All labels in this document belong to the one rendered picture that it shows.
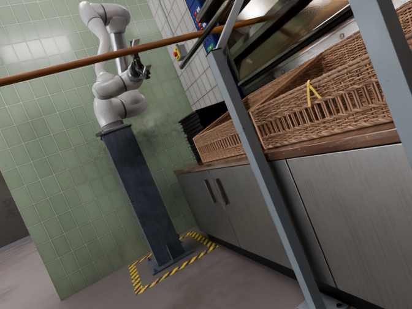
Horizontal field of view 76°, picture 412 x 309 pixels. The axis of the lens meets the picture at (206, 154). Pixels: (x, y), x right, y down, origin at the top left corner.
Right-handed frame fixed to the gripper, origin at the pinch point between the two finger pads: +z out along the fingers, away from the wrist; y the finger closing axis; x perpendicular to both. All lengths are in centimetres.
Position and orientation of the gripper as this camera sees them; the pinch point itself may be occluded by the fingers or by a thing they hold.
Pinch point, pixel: (141, 53)
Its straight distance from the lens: 137.0
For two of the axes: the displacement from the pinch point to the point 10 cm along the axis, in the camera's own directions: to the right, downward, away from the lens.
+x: -8.4, 3.7, -3.8
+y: 3.8, 9.2, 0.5
